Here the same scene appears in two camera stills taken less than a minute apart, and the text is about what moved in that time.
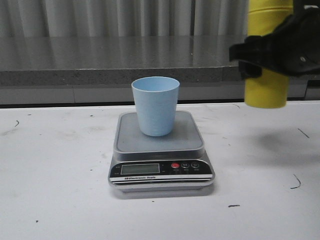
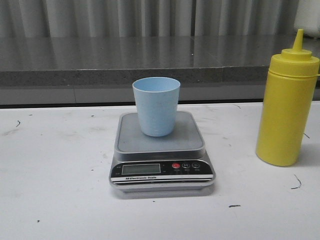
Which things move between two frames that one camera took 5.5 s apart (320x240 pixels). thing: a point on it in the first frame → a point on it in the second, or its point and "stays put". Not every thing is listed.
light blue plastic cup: (156, 101) stays put
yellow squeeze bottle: (270, 90) → (289, 92)
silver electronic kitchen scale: (175, 162) stays put
